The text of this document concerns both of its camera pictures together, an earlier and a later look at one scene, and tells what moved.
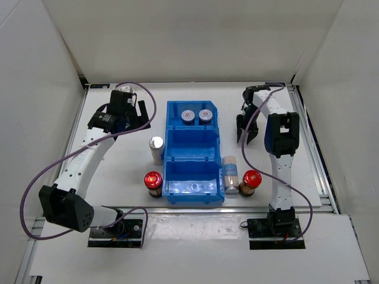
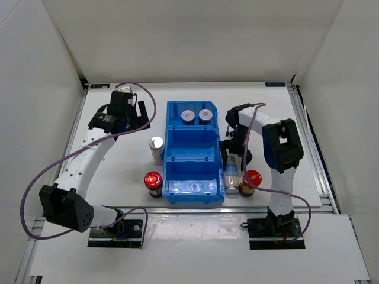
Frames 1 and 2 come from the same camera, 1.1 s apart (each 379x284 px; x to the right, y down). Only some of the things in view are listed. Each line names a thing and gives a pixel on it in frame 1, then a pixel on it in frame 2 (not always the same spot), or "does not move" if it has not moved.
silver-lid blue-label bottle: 231,180 does not move
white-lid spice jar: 188,117 does not move
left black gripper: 140,119 does not move
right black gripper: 253,130 → 226,144
